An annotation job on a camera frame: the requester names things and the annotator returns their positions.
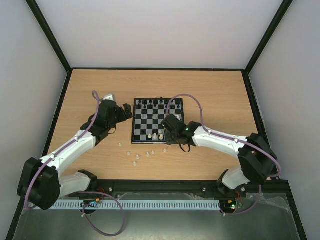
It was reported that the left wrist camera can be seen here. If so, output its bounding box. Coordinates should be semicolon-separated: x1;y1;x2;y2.
103;93;117;102

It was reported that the black aluminium frame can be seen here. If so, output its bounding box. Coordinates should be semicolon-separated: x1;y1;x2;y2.
4;0;310;240

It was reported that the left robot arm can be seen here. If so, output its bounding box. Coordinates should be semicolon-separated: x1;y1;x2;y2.
17;99;133;210

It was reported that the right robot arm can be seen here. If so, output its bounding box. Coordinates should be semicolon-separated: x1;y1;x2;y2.
161;114;278;196

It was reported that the grey slotted cable duct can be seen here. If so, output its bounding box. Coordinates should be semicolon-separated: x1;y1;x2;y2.
51;199;221;211

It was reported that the black and silver chessboard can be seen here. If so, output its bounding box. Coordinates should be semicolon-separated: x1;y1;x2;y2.
131;97;170;145

